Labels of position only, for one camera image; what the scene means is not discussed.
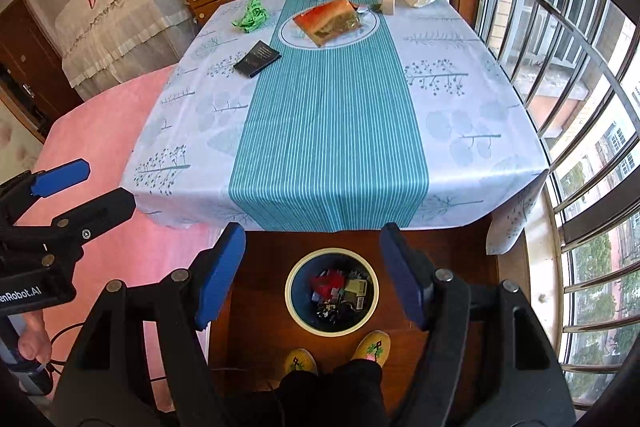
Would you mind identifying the green paper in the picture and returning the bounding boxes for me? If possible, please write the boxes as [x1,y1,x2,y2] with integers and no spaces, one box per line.
[232,0,269,34]

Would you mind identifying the orange foil snack bag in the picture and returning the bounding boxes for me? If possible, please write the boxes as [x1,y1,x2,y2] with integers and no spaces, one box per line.
[293,0,370,48]

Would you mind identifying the beige rectangular box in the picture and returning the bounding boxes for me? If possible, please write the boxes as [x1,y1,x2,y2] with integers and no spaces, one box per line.
[381,0,396,15]

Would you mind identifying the black yellow snack bag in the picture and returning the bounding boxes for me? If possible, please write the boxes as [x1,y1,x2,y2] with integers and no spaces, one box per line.
[311,271,371,329]

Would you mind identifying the red paper bag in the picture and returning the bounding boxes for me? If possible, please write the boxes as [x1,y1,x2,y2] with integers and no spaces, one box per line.
[309,270,345,300]

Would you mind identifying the round blue white trash bin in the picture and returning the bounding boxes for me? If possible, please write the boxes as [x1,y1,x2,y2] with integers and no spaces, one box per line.
[284,247,380,338]

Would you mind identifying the person's left hand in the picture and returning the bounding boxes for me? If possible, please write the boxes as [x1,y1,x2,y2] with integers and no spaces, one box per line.
[18,310,52,364]

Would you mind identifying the right yellow embroidered slipper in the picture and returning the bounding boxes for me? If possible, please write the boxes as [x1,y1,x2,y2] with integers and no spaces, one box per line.
[352,329,392,367]

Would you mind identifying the yellow embroidered slipper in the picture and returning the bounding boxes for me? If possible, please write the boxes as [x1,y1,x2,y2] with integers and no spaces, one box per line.
[352,329,392,367]
[284,348,318,375]

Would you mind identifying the dark wooden door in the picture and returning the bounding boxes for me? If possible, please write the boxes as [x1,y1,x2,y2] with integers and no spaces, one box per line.
[1,0,82,138]

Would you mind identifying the left yellow embroidered slipper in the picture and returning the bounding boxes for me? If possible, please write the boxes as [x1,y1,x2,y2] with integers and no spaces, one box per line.
[284,348,318,375]

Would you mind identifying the white lace cloth covered furniture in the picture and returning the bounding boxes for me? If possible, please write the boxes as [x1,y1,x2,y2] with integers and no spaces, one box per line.
[55,0,198,101]

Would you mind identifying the teal white patterned tablecloth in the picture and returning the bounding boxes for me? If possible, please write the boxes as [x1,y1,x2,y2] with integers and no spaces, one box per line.
[122,0,549,255]

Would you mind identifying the metal window bars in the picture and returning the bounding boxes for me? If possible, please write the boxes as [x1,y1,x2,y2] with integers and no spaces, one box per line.
[475,0,639,410]

